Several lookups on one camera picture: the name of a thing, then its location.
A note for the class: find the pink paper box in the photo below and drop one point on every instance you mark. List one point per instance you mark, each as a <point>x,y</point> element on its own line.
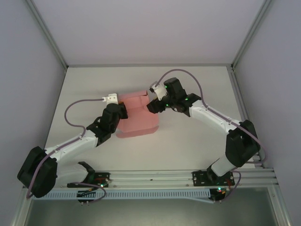
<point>141,120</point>

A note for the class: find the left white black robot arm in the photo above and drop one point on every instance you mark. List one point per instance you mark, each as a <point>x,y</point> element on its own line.
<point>75,143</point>

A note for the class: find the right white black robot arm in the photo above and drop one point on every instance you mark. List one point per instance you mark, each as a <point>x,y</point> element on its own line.
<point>211,120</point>

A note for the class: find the black electronics board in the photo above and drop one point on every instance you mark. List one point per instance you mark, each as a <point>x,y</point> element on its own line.
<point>218,195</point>
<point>85,196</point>

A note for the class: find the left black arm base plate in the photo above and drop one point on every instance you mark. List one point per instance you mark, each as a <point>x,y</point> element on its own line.
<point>103,176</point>

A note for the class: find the aluminium side rail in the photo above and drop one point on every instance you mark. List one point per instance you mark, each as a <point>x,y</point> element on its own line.
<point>240,94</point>

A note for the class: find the aluminium rail beam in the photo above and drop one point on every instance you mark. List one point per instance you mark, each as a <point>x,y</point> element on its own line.
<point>152,176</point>

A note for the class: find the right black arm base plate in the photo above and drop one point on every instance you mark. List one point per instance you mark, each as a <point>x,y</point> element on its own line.
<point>200,177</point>

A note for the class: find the aluminium frame post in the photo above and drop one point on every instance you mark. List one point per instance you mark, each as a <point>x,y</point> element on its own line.
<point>251,35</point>
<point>48,35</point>

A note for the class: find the aluminium frame leg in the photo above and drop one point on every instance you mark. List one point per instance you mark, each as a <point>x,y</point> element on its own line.
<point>281,207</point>
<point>20,209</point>

